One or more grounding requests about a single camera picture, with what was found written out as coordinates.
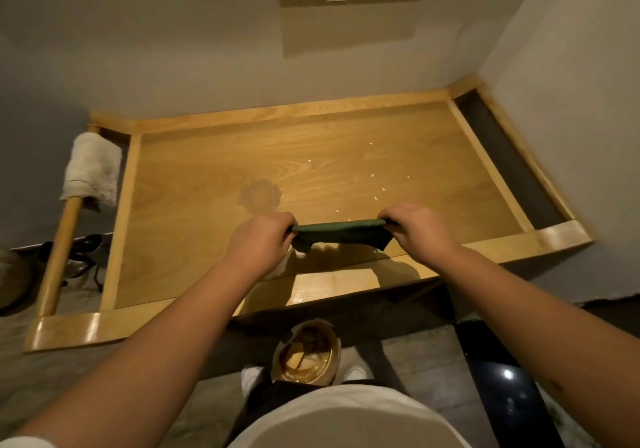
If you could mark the person's left hand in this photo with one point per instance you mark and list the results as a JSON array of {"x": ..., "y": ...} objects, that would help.
[{"x": 255, "y": 247}]

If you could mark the person's left forearm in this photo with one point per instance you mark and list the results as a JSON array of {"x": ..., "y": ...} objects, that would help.
[{"x": 150, "y": 362}]

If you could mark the person's right fingers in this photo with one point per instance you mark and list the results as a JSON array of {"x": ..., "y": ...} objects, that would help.
[{"x": 395, "y": 220}]

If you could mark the scattered white crumbs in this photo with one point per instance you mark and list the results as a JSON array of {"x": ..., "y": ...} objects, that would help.
[{"x": 372, "y": 176}]

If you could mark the person's white left shoe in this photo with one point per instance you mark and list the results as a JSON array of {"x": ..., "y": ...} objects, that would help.
[{"x": 251, "y": 377}]

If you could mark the person's white shoe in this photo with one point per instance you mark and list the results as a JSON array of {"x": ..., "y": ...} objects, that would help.
[
  {"x": 251, "y": 377},
  {"x": 355, "y": 373}
]

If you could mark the person's right forearm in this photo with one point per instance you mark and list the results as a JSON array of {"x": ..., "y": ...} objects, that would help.
[{"x": 540, "y": 332}]

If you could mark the white fluffy towel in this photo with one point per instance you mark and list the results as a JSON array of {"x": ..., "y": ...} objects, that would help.
[{"x": 92, "y": 167}]

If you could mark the wooden towel rail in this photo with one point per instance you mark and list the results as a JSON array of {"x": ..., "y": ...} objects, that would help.
[{"x": 57, "y": 257}]

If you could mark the light wooden table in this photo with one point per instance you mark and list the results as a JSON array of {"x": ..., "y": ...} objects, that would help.
[{"x": 320, "y": 162}]

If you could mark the person's white shirt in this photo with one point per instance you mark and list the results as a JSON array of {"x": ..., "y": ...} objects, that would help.
[{"x": 350, "y": 422}]

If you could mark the person's left fingers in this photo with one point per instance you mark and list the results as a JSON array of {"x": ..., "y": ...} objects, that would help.
[{"x": 286, "y": 230}]

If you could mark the black metal stand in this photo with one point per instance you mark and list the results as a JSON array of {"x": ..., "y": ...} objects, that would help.
[{"x": 80, "y": 257}]

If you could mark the dark green cleaning cloth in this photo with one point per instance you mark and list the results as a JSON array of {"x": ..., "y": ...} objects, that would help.
[{"x": 342, "y": 232}]

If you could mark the person's right hand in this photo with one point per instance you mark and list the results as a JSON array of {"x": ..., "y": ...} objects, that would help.
[{"x": 422, "y": 235}]

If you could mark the person's white right shoe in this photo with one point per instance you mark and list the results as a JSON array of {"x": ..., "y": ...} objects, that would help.
[{"x": 355, "y": 373}]

